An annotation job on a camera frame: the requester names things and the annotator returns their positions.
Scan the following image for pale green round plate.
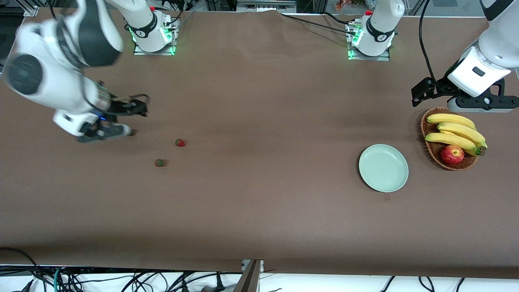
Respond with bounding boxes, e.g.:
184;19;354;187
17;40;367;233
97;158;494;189
358;144;409;193

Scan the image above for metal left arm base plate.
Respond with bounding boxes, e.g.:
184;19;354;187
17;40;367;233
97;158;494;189
345;22;391;62

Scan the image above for red apple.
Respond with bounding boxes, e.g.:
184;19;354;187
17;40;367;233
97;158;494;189
441;145;465;165

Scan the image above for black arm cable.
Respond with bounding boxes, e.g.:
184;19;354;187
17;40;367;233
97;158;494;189
109;93;151;107
418;0;441;88

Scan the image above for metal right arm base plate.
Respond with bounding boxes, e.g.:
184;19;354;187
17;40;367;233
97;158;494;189
133;18;180;56

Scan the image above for orange colourful background object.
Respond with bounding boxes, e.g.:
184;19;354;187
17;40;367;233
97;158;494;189
335;0;367;12

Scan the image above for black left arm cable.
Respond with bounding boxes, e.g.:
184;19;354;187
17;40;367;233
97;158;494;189
418;0;441;88

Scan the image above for brown woven wicker basket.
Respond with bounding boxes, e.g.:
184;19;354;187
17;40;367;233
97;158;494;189
420;107;479;171

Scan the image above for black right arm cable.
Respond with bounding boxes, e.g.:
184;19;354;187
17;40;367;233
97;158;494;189
109;93;151;107

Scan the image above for short black table cable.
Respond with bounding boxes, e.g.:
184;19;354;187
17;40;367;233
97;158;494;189
322;11;354;26

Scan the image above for long black table cable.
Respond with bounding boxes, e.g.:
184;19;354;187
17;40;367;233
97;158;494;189
280;13;357;36

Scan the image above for grey metal device box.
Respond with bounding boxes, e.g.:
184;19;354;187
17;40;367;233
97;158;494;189
236;0;297;13

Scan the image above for black looping floor cable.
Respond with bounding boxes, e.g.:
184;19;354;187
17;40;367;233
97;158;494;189
0;247;47;292

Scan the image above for brown table cover sheet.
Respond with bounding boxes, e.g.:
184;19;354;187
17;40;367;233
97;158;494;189
0;8;519;280

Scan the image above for aluminium post with bracket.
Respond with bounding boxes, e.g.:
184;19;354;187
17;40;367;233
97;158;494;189
234;259;265;292

